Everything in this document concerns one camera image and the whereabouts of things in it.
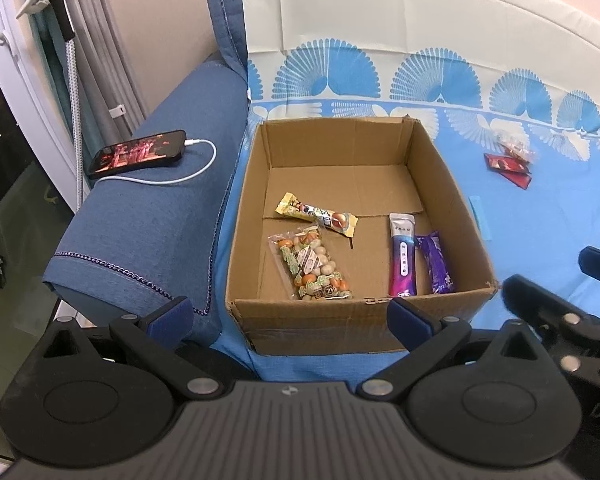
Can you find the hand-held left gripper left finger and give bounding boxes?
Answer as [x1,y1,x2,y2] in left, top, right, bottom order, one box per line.
[39,296,226,402]

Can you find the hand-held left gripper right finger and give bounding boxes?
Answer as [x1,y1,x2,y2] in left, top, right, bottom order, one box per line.
[356,298,563,402]

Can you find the long pink purple packet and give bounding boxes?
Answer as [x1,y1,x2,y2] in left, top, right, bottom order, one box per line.
[387,212,418,297]

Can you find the purple candy bar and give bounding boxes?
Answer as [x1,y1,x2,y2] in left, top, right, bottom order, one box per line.
[416,231,455,295]

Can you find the clear mixed nuts packet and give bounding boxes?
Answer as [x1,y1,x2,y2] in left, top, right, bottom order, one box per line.
[267,227,353,301]

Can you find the dark red snack packet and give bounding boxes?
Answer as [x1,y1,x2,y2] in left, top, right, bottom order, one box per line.
[484,152,531,173]
[497,169,532,190]

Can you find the yellow snack bar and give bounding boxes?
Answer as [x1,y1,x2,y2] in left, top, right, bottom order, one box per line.
[275,192,358,237]

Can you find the clear bag of candies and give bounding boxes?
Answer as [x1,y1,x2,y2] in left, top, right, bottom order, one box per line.
[495,130,540,163]

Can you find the brown cardboard box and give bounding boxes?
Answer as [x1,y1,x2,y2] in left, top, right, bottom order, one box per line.
[224,115,501,357]

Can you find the blue fabric sofa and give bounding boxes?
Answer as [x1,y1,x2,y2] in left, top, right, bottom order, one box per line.
[42,0,256,381]

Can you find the black smartphone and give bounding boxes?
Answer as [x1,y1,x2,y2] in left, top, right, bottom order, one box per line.
[85,130,188,178]

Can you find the blue white fan-print cloth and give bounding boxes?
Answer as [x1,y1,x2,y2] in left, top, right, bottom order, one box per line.
[212,0,600,396]

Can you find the grey curtain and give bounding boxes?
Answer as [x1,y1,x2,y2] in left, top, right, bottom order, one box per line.
[60,0,148,146]

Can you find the teal curtain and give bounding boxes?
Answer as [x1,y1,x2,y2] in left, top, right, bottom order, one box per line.
[27,0,78,128]

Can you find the white charging cable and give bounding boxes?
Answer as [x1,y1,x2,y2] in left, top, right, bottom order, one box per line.
[100,138,217,187]

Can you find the silver braided hose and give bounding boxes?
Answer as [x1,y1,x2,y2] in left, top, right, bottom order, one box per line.
[66,37,88,198]

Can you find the white window frame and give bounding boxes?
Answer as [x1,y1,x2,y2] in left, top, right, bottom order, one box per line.
[0,0,91,206]

